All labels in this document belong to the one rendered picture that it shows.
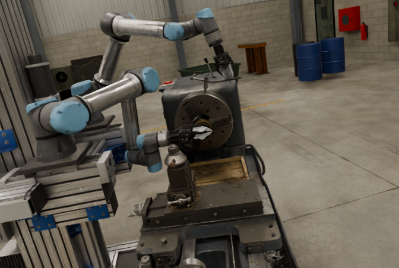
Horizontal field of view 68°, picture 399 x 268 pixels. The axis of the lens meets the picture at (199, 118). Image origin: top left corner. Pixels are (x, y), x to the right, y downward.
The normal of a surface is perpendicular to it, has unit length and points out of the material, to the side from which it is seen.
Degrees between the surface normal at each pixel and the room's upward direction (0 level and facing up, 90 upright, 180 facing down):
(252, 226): 0
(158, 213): 0
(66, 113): 91
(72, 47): 90
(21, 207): 90
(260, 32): 90
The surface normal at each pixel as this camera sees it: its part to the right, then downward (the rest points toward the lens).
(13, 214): 0.07, 0.25
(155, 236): -0.17, -0.95
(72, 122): 0.72, 0.07
